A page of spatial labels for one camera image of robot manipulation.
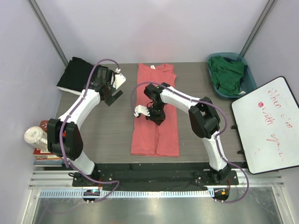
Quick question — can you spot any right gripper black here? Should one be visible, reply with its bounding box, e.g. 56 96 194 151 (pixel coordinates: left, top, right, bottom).
144 103 165 126

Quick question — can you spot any red t shirt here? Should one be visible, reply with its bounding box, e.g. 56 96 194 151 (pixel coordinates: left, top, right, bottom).
131 63 179 156

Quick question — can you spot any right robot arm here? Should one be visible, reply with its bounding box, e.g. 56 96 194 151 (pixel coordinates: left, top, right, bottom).
143 83 231 184

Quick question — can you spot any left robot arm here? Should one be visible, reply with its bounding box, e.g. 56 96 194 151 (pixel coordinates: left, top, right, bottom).
47 68 126 186

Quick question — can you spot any stack of books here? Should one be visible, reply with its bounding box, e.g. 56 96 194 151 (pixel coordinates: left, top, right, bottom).
33 148 64 167

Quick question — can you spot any white folded t shirt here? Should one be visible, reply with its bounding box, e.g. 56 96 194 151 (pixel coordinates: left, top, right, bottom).
57 86 81 96

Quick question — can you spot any black folded t shirt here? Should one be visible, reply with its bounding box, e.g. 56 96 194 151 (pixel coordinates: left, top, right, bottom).
57 57 94 92

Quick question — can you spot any small red box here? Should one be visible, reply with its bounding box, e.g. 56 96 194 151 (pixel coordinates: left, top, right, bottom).
39 120 48 132

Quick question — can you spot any green t shirt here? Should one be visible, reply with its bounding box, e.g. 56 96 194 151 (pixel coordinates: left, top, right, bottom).
207 56 245 96

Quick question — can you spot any clear plastic jar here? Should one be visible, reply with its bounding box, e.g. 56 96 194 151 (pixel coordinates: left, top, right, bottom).
24 126 48 150

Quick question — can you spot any blue plastic bin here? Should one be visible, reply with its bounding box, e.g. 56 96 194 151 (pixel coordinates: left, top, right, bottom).
206 52 256 100

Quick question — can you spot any white whiteboard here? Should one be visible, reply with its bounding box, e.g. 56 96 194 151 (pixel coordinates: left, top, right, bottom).
231 77 299 175

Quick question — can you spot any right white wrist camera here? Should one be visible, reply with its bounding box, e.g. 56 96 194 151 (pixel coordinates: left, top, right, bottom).
134 105 150 118

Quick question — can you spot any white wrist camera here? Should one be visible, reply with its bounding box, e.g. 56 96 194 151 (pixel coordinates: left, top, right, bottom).
113 73 126 90
134 105 150 118

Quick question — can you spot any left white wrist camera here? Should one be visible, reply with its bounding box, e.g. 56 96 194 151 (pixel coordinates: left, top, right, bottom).
113 73 126 90

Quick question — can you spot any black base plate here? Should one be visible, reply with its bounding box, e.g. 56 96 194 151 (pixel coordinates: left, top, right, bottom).
71 162 239 187

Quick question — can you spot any left aluminium corner post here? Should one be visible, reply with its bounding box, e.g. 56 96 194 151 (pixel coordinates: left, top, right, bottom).
27 0 68 67

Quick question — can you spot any aluminium corner post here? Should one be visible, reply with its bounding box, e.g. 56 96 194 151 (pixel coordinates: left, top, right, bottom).
27 0 68 67
240 0 277 57

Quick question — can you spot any right aluminium corner post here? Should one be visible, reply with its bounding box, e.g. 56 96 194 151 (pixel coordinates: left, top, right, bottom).
240 0 277 57

